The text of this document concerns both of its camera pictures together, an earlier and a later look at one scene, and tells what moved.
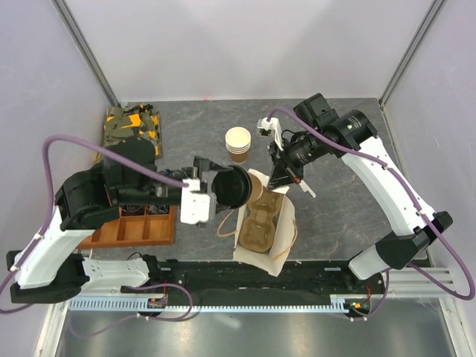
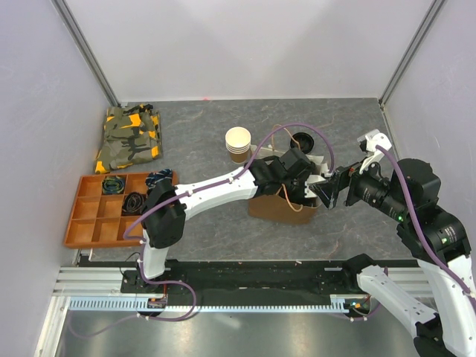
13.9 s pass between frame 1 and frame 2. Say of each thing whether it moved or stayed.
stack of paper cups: stayed
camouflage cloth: stayed
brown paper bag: moved
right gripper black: moved
